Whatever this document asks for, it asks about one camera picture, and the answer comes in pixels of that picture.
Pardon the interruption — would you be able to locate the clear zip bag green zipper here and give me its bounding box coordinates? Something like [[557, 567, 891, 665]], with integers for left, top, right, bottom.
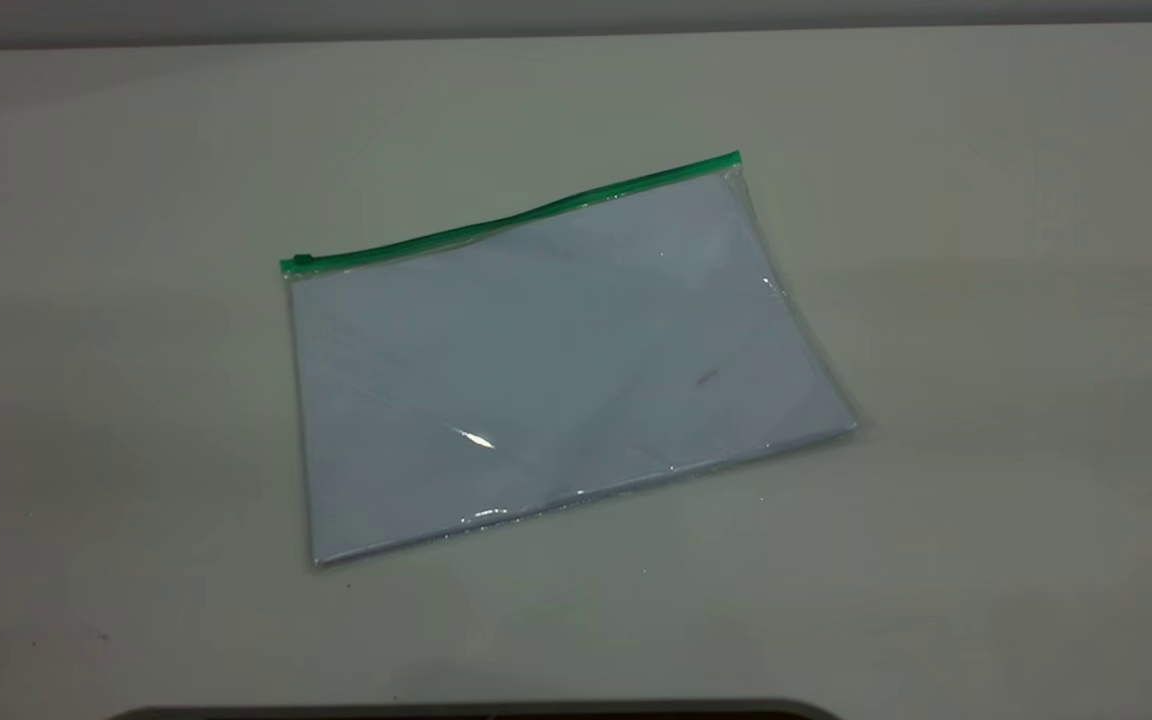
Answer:
[[279, 150, 860, 570]]

